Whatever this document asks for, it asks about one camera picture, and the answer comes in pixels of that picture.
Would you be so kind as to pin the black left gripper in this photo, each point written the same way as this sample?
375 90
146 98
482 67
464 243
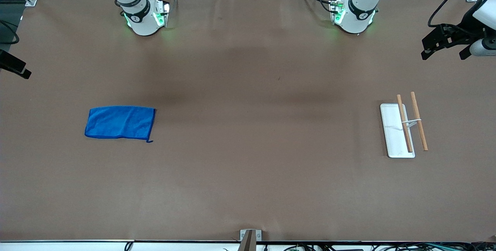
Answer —
459 34

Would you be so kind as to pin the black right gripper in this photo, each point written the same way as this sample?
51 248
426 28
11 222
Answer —
11 64

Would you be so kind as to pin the blue microfibre towel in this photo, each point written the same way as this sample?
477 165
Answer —
120 123

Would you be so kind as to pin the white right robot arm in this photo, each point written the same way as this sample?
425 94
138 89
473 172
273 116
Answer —
145 22

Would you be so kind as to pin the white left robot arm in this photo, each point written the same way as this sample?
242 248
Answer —
356 20

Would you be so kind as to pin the white towel rack wooden rods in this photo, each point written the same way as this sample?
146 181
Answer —
395 134

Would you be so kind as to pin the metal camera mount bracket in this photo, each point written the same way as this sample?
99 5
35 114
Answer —
250 237

